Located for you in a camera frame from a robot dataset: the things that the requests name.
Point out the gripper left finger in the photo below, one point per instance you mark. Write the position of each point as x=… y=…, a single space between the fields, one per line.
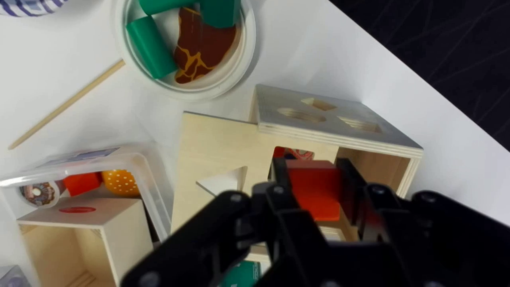
x=207 y=239

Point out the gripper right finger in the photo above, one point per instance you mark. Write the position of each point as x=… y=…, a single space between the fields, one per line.
x=446 y=239

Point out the orange square block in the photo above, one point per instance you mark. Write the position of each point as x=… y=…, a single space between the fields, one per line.
x=314 y=191

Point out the wooden shape sorter box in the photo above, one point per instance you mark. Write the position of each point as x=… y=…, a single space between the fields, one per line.
x=215 y=147

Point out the small orange block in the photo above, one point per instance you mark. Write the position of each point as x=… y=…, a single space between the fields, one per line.
x=81 y=183

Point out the green cylinder block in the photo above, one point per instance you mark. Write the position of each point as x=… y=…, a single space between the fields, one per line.
x=151 y=48

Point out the blue striped white bowl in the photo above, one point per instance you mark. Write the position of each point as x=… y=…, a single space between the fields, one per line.
x=28 y=6

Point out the green box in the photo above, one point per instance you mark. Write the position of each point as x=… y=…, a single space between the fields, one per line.
x=241 y=276

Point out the clear plastic container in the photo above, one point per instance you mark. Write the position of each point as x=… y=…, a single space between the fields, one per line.
x=153 y=187

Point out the open wooden box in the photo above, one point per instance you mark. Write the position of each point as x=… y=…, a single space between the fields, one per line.
x=119 y=235

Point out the orange dotted toy ball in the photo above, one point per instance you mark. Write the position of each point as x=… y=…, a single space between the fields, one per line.
x=120 y=182

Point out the red patterned toy piece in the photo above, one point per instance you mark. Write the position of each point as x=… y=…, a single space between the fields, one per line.
x=293 y=153

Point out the toy donut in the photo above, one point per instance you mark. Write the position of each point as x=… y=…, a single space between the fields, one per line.
x=38 y=194

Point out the brown giraffe pattern toy piece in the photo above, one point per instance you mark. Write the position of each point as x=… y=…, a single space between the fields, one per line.
x=203 y=48

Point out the wooden stick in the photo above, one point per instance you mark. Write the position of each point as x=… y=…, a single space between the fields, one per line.
x=67 y=103

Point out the grey plastic piece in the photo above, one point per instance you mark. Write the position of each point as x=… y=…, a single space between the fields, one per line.
x=12 y=278

